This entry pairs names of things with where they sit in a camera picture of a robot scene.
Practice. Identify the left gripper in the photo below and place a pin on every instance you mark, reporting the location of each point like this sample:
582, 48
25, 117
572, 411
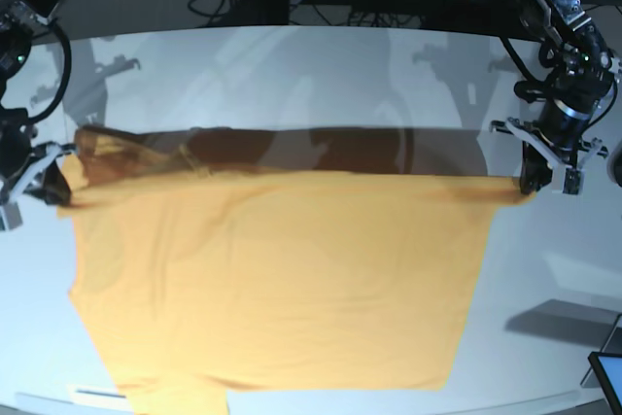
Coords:
554, 152

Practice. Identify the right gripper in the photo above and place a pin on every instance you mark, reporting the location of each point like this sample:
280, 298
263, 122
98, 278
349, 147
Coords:
27, 169

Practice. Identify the yellow T-shirt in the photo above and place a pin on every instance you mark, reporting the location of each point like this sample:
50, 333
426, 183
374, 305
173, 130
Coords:
200, 270

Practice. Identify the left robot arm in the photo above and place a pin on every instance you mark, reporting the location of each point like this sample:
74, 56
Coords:
584, 71

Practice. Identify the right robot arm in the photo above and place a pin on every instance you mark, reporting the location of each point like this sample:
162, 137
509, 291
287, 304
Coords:
22, 23

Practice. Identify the dark round object at edge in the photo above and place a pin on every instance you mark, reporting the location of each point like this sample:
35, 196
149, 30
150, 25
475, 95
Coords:
614, 166

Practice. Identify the tablet screen on stand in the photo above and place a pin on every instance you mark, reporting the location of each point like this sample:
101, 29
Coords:
604, 370

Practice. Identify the white label strip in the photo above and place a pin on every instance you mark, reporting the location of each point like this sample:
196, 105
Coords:
94, 396

